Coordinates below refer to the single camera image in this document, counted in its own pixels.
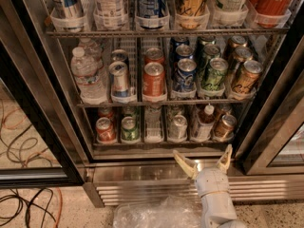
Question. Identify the left glass fridge door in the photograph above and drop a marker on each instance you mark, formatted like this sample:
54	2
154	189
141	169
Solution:
40	144

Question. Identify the middle wire shelf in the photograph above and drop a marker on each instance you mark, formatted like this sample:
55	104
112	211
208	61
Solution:
179	102

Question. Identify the clear water bottle front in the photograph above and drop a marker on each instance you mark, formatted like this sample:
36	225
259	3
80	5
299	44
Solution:
87	77

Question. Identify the copper can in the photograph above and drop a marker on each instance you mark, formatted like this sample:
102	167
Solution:
225	126
223	109

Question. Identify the copper can bottom front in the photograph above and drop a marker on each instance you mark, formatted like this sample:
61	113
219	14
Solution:
225	126

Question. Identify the orange can front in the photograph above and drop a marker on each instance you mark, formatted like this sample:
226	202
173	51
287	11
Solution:
153	79

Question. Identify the silver can bottom rear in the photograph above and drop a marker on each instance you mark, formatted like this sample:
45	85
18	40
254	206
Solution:
173	110

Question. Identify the orange can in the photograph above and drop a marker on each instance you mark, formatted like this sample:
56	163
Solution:
153	79
154	55

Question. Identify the white label bottle top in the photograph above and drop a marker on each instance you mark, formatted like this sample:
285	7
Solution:
113	12

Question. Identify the silver blue can rear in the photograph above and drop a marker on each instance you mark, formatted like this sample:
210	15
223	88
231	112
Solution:
119	55

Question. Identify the gold can middle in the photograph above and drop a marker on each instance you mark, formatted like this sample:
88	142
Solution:
238	56

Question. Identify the gold can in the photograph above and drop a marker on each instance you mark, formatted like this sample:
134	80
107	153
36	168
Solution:
246	77
238	56
233	42

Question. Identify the clear plastic bin on floor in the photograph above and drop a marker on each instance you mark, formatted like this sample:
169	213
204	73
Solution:
171	212

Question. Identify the glass fridge door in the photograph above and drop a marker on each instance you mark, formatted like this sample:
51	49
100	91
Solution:
273	150
40	144

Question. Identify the blue white can top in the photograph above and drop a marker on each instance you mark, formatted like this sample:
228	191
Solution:
151	12

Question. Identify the gold can front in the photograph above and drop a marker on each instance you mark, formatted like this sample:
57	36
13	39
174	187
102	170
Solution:
246	77

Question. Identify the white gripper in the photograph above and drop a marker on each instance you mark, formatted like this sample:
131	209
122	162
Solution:
211	180

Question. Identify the silver can bottom front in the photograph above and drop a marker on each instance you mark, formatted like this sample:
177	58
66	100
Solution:
178	127

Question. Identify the wire shelf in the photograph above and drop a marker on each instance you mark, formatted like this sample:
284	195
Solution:
166	33
179	102

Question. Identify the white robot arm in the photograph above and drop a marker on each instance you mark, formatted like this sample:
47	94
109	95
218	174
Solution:
218	210

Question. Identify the clear water bottle rear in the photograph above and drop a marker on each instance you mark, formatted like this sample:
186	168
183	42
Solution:
93	49

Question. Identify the orange can rear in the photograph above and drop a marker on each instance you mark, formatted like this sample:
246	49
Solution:
154	55

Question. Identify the green can bottom front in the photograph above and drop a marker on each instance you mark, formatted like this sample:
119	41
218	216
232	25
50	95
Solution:
129	129

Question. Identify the copper can bottom rear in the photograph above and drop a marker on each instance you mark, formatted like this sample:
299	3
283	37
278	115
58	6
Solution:
223	109

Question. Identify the red can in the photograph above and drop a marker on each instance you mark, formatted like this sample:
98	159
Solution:
106	112
105	130

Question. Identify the green can middle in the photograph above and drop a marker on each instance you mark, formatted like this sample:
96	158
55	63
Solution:
209	52

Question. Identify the blue can middle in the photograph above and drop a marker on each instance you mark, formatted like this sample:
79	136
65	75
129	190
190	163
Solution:
183	52

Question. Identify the clear water bottle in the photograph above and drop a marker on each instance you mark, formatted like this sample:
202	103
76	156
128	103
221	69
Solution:
87	77
93	49

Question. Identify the silver blue tall can top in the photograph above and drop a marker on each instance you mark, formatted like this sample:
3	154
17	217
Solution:
68	15

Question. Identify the green can bottom rear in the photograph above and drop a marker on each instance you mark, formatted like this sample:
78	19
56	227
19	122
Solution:
130	111

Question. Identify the red can bottom front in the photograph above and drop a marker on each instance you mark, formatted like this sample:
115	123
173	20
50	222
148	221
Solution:
105	130

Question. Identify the yellow tall can top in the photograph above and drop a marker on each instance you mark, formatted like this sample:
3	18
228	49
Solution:
189	11

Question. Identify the red can bottom rear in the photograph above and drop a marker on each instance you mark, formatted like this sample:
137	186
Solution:
106	112

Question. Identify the silver blue can front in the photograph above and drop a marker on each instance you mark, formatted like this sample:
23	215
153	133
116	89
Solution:
119	78

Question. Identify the right glass fridge door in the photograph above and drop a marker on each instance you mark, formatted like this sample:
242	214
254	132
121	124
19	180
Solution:
273	150

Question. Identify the upper wire shelf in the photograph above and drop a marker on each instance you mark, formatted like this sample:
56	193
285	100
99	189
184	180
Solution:
166	33

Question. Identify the red cola bottle top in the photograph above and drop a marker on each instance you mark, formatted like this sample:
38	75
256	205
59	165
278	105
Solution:
270	13

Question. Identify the gold can rear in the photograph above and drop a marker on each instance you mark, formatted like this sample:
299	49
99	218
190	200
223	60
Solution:
233	42

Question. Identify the green can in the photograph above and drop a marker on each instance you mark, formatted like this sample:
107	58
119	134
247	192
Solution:
129	129
209	52
130	111
214	74
202	41

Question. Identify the brown bottle with white cap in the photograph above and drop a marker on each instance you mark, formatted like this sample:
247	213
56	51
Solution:
202	123

